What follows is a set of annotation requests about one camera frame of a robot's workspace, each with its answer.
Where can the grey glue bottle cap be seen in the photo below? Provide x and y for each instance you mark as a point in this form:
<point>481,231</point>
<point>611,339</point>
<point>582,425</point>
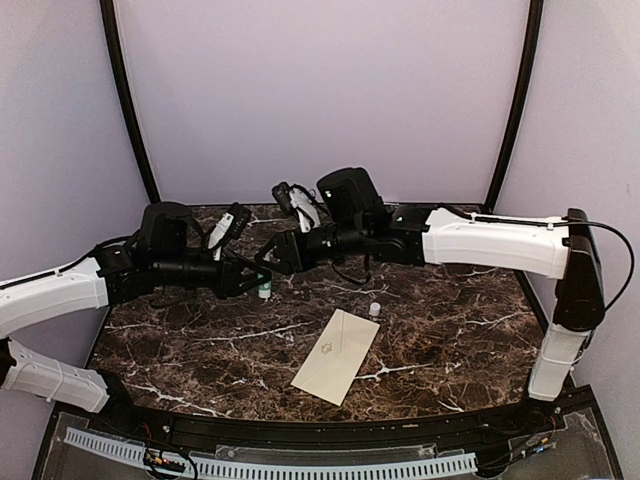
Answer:
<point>374,309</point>

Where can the black corner frame post right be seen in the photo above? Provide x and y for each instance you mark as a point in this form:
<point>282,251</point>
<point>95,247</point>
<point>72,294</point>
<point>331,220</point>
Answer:
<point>516,111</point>

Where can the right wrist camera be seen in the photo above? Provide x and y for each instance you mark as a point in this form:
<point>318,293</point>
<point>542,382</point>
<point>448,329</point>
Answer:
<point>296,200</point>

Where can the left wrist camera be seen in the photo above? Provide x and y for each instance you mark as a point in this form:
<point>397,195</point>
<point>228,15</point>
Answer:
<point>228,228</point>

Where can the small glue bottle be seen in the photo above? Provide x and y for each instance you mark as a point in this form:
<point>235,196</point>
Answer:
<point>265,289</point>

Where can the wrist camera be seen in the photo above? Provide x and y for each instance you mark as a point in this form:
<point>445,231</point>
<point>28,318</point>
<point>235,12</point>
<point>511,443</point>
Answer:
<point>296,200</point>
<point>228,228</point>

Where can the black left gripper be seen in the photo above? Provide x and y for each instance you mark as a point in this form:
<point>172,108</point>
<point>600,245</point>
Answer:
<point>228,282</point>

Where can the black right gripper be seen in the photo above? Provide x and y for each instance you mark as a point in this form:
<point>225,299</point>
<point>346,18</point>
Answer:
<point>294,258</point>

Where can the cream envelope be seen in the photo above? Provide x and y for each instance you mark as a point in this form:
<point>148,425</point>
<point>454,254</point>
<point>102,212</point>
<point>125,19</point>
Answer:
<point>333,363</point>

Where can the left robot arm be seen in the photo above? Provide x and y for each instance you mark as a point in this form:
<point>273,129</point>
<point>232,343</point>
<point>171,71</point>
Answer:
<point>170,248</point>

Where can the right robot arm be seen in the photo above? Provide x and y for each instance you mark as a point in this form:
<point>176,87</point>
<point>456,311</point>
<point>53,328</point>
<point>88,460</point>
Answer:
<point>558,247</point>

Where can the black corner frame post left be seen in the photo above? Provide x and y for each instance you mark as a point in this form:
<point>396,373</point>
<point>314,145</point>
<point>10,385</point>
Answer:
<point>126,101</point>

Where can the white slotted cable duct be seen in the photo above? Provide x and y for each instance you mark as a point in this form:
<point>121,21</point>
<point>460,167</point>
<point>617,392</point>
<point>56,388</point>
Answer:
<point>259,463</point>

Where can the black front rail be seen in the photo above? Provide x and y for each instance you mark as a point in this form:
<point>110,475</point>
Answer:
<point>202,433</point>

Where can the black corner frame post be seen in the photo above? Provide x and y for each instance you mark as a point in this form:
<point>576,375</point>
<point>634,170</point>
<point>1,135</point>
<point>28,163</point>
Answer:
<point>126,101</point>
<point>516,111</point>

